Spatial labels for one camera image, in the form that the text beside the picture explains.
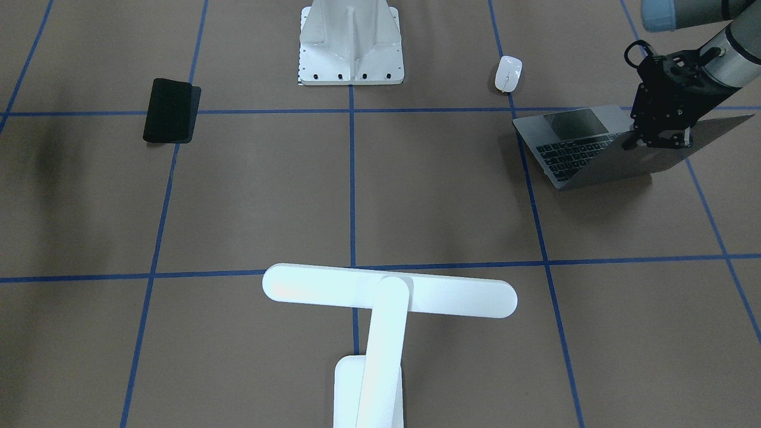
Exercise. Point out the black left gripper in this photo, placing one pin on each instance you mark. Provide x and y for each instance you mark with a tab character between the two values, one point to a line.
670	102

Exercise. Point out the grey laptop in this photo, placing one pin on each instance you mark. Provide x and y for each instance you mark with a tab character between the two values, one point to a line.
583	147

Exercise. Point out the white computer mouse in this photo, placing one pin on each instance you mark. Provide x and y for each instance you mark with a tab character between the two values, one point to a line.
508	74

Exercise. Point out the black mouse pad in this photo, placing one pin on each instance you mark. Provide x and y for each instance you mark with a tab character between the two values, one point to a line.
172	112

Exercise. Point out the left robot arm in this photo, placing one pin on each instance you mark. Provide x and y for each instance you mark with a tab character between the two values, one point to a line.
738	41

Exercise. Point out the white desk lamp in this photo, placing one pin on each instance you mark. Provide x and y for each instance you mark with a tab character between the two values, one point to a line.
368	388

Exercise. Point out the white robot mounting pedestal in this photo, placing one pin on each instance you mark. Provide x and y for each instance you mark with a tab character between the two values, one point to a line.
350	43

